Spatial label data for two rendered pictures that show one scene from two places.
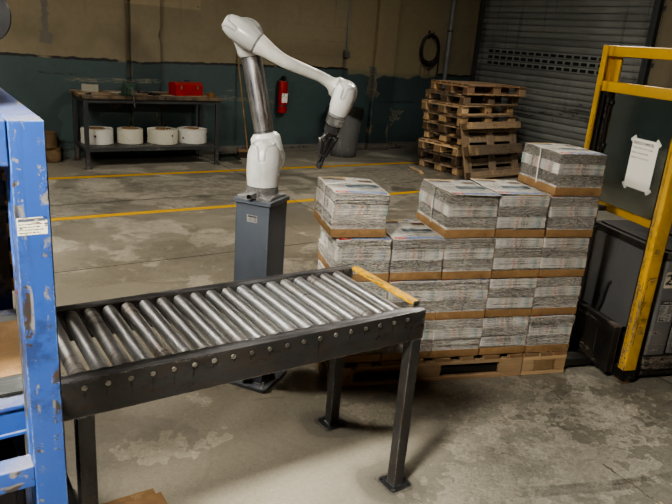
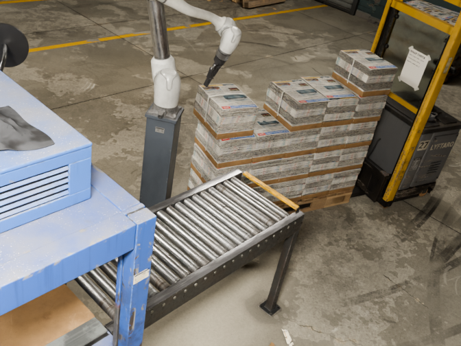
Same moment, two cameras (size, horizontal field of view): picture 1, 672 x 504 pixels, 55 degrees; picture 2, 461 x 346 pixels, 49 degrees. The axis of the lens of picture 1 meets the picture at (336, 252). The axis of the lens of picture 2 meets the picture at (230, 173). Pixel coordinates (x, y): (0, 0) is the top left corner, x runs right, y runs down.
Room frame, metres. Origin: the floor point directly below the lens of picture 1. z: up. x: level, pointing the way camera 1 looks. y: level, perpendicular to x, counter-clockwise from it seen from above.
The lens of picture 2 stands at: (0.19, 0.84, 2.53)
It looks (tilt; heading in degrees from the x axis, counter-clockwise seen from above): 33 degrees down; 342
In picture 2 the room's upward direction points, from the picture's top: 12 degrees clockwise
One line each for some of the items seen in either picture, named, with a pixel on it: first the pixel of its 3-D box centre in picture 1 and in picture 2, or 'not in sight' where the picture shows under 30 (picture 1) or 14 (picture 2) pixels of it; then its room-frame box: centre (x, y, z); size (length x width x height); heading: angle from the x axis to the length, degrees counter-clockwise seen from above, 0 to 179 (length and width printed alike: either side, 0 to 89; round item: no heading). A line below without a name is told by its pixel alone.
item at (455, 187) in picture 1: (461, 187); (300, 90); (3.41, -0.64, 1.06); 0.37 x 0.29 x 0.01; 18
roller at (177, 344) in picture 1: (164, 329); (147, 257); (2.01, 0.56, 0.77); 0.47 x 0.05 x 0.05; 34
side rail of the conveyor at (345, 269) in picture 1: (209, 300); (156, 215); (2.37, 0.49, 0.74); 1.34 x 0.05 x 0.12; 124
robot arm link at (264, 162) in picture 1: (263, 162); (167, 86); (3.12, 0.38, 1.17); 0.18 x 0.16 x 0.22; 179
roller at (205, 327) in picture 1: (200, 323); (167, 246); (2.08, 0.46, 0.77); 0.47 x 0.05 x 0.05; 34
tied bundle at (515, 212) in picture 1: (505, 208); (326, 101); (3.51, -0.92, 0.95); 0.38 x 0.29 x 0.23; 15
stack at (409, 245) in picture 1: (423, 299); (266, 165); (3.39, -0.51, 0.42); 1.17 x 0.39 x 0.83; 106
